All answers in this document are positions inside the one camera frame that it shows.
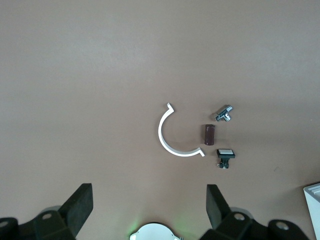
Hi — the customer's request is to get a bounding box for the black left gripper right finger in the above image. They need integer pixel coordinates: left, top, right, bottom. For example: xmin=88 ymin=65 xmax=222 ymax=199
xmin=199 ymin=184 xmax=310 ymax=240

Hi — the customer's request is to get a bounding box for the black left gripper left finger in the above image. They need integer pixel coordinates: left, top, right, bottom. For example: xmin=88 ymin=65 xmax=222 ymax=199
xmin=0 ymin=183 xmax=94 ymax=240

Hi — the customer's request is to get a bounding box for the square white push button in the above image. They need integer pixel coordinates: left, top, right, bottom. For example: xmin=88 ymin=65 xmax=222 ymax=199
xmin=214 ymin=148 xmax=237 ymax=170

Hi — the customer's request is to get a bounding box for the white drawer cabinet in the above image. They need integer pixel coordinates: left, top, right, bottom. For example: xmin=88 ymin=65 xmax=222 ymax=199
xmin=303 ymin=182 xmax=320 ymax=240

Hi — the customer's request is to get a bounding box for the dark brown cylinder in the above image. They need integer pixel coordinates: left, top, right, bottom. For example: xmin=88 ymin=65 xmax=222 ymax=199
xmin=200 ymin=124 xmax=216 ymax=146

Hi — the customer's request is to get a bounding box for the chrome metal tee fitting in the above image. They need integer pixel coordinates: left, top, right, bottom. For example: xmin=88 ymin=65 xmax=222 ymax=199
xmin=213 ymin=104 xmax=234 ymax=123

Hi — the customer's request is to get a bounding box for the white semicircular pipe clamp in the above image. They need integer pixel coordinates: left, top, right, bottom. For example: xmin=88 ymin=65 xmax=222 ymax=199
xmin=157 ymin=102 xmax=206 ymax=158

